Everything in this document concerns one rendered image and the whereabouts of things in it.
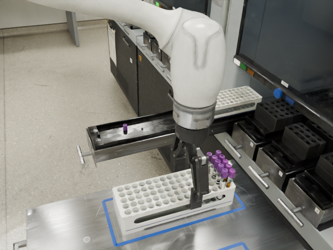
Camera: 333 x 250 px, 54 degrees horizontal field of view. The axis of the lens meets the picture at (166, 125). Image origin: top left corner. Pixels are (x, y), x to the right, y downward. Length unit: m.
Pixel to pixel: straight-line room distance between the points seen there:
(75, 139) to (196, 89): 1.93
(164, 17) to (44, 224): 0.56
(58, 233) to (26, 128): 1.91
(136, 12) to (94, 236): 0.51
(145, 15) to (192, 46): 0.19
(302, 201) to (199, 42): 0.60
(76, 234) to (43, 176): 1.42
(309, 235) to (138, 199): 0.52
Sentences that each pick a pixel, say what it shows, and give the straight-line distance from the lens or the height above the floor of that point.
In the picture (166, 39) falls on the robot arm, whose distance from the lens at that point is 0.73.
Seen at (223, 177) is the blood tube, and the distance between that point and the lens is 0.81.
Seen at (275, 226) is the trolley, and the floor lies 0.82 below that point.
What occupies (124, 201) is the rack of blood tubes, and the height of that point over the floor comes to 0.87.
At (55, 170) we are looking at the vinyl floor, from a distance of 2.25.
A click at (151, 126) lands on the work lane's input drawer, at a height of 0.80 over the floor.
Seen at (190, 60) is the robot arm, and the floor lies 1.24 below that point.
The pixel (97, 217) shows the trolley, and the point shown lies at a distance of 0.85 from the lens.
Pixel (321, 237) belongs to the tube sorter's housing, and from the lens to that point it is 1.02.
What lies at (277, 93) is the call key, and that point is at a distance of 1.07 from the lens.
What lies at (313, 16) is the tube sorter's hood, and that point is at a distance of 0.98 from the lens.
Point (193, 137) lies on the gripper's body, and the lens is 0.69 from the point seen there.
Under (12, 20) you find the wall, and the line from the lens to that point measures 4.57.
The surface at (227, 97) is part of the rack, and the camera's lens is 1.25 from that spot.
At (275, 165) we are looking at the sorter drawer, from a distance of 1.07.
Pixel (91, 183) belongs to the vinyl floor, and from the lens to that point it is 2.11.
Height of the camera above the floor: 1.47
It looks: 35 degrees down
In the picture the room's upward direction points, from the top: 2 degrees clockwise
